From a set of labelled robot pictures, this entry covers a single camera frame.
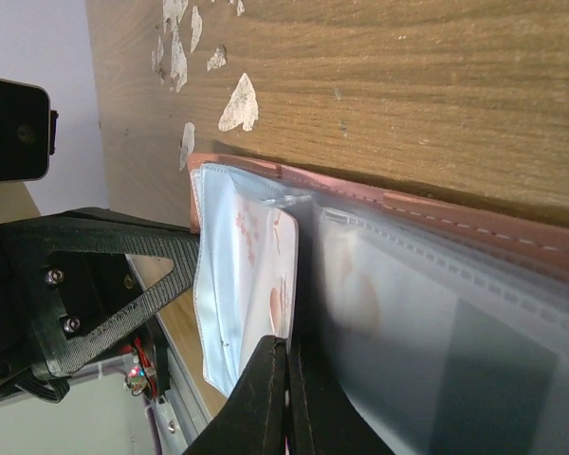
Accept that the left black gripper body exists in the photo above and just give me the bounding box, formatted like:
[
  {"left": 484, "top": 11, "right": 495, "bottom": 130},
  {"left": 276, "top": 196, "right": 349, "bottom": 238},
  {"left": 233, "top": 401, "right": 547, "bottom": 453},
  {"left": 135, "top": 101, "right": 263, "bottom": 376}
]
[{"left": 0, "top": 224, "right": 70, "bottom": 404}]

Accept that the aluminium front rail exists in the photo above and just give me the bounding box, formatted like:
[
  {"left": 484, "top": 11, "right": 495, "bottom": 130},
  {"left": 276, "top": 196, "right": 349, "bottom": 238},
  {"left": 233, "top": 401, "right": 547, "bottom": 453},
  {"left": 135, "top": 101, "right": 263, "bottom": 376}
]
[{"left": 148, "top": 317, "right": 212, "bottom": 454}]

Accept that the white blossom card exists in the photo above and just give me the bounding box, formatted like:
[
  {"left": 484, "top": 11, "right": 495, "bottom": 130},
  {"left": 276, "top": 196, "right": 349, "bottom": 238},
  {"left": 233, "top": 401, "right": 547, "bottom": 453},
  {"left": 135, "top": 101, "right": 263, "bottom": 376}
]
[{"left": 235, "top": 200, "right": 299, "bottom": 349}]

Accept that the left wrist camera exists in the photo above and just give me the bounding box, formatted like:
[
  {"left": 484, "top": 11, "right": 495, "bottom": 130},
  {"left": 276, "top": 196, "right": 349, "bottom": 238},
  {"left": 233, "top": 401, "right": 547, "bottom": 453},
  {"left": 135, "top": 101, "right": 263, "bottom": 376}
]
[{"left": 0, "top": 79, "right": 58, "bottom": 183}]

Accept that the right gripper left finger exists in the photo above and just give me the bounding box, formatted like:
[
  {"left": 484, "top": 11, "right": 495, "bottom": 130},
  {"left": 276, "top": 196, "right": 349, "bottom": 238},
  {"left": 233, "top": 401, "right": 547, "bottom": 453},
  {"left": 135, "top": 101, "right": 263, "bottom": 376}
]
[{"left": 186, "top": 336, "right": 286, "bottom": 454}]

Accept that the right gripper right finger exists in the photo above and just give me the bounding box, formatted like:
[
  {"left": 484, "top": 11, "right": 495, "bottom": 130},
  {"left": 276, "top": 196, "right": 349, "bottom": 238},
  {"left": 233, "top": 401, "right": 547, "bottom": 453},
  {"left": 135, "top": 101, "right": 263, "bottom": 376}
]
[{"left": 288, "top": 341, "right": 393, "bottom": 455}]

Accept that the pink card holder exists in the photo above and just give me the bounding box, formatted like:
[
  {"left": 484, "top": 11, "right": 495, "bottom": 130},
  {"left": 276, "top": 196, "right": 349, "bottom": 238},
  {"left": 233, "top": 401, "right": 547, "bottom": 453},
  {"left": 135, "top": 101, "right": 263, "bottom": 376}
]
[{"left": 189, "top": 154, "right": 569, "bottom": 454}]

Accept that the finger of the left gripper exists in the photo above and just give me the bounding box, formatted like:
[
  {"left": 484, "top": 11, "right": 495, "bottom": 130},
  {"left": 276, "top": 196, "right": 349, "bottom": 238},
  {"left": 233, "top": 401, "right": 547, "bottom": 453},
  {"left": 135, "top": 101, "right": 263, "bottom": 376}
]
[{"left": 3, "top": 209, "right": 199, "bottom": 377}]

